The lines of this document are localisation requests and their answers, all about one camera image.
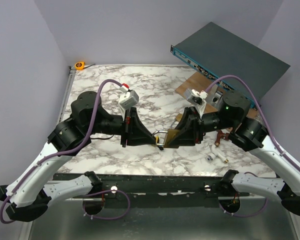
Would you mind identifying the brown tap fitting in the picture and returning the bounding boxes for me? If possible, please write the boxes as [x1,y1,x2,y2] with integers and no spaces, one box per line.
[214,130,230,147]

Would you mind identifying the yellow black padlock with keys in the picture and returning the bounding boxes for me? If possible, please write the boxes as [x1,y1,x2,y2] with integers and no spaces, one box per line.
[155,135,165,151]

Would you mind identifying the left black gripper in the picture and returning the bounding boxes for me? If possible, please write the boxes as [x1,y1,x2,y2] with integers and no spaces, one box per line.
[91,107,160,147]

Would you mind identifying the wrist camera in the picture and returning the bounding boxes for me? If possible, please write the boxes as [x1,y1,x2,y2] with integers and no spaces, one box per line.
[184,88,208,118]
[118,83,139,119]

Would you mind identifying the teal network switch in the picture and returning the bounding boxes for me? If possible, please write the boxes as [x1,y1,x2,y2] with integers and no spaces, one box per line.
[170,22,290,108]

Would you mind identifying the long shackle brass padlock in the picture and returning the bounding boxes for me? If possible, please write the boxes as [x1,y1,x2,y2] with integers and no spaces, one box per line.
[170,113,183,129]

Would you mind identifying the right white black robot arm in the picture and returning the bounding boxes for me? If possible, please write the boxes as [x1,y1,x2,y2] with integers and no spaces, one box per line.
[163,89,300,216]

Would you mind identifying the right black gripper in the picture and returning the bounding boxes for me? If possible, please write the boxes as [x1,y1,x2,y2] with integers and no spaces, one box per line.
[164,106,233,146]

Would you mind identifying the small brass padlock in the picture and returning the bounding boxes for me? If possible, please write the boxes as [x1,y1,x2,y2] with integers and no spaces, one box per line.
[151,129,180,149]

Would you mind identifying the metal switch stand bracket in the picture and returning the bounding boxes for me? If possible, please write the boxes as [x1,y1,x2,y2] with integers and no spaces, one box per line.
[206,85,226,108]

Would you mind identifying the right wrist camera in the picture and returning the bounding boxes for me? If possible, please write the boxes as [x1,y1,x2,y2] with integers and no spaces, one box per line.
[184,88,208,118]

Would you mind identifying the wooden board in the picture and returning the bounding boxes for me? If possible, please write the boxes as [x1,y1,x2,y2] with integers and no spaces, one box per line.
[175,72,258,119]

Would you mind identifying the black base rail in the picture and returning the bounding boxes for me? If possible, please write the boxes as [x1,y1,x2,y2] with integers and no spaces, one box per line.
[83,174,239,209]

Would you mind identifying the white tap fitting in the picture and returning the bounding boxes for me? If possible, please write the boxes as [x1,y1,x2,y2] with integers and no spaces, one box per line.
[206,144,229,164]

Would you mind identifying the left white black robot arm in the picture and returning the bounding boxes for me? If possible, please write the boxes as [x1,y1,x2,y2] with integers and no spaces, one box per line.
[0,91,156,223]

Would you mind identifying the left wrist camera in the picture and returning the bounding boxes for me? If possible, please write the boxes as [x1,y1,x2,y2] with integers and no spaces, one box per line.
[118,83,139,119]

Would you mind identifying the orange tape measure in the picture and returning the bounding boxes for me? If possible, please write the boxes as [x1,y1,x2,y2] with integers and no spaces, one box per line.
[74,61,96,71]

